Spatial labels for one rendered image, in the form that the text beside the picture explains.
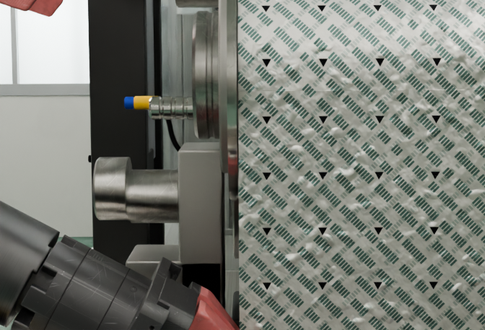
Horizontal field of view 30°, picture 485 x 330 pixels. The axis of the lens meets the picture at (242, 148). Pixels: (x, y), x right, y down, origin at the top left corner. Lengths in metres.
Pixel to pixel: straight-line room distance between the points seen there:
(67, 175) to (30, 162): 0.26
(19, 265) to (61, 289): 0.02
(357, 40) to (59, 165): 5.76
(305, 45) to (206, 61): 0.06
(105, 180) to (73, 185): 5.64
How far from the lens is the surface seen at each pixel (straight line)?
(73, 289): 0.47
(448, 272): 0.50
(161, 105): 0.54
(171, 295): 0.46
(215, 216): 0.55
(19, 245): 0.48
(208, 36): 0.50
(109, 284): 0.47
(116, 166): 0.57
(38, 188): 6.26
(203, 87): 0.50
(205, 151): 0.55
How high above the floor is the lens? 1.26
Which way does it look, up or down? 6 degrees down
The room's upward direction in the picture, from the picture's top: straight up
